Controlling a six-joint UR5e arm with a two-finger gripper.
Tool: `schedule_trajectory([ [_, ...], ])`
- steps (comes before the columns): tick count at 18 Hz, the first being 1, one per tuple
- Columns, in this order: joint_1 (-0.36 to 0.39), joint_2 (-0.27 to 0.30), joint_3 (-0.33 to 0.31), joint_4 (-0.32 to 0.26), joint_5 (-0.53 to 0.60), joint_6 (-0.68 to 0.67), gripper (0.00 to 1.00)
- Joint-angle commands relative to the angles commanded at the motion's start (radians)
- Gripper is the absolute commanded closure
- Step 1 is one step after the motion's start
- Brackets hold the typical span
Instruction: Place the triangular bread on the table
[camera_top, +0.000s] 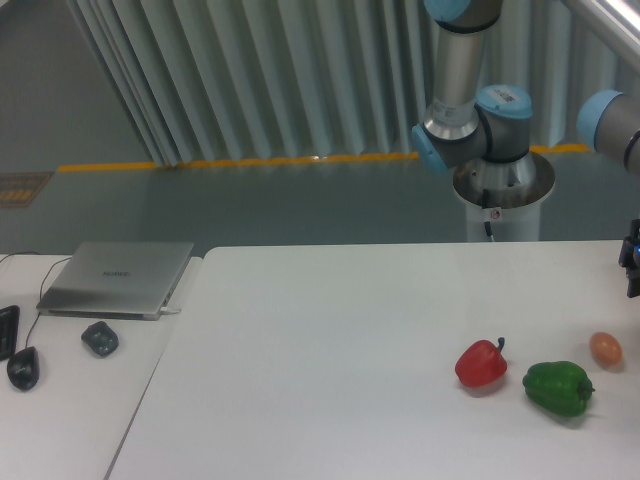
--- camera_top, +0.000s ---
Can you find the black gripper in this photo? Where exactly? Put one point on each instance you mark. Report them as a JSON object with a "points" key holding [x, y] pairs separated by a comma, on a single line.
{"points": [[629, 259]]}

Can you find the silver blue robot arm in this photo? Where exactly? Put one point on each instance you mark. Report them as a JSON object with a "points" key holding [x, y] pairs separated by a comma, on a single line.
{"points": [[483, 134]]}

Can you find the brown egg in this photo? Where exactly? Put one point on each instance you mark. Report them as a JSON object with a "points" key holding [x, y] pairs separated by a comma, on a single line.
{"points": [[605, 349]]}

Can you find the green bell pepper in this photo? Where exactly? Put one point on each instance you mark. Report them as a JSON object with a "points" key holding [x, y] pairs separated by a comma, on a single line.
{"points": [[562, 388]]}

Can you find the red bell pepper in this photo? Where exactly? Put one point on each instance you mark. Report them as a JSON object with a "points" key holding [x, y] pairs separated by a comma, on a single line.
{"points": [[481, 363]]}

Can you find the folding partition screen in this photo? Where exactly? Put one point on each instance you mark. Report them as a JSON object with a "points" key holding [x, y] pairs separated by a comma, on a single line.
{"points": [[218, 80]]}

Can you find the silver closed laptop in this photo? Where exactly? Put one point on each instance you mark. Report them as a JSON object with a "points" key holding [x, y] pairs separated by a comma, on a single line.
{"points": [[117, 280]]}

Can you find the black small controller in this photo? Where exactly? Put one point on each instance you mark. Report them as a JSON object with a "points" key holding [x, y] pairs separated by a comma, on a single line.
{"points": [[101, 339]]}

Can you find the black computer mouse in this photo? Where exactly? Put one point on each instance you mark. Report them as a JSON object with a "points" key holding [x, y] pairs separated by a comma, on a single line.
{"points": [[23, 369]]}

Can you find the black keyboard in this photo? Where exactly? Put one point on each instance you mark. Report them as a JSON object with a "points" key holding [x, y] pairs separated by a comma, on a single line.
{"points": [[9, 326]]}

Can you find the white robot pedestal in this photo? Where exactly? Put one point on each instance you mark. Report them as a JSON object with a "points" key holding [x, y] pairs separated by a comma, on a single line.
{"points": [[503, 202]]}

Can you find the aluminium frame bar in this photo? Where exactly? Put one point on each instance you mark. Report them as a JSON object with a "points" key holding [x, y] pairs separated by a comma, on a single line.
{"points": [[615, 23]]}

